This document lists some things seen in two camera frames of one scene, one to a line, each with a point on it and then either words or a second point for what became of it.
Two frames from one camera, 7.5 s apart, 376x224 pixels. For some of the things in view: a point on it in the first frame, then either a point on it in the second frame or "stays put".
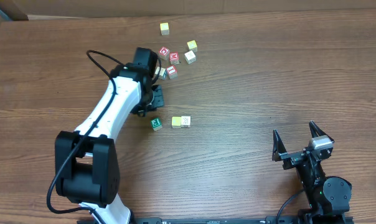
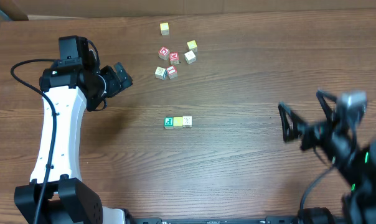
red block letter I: x=172 y=72 stays put
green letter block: x=156 y=124 -> x=168 y=122
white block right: x=190 y=57 stays put
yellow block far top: x=164 y=28 stays put
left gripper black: x=158 y=99 -> x=114 y=78
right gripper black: x=297 y=155 -> x=310 y=133
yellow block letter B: x=176 y=122 stays put
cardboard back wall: x=2 y=10 stays put
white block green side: x=185 y=121 stays put
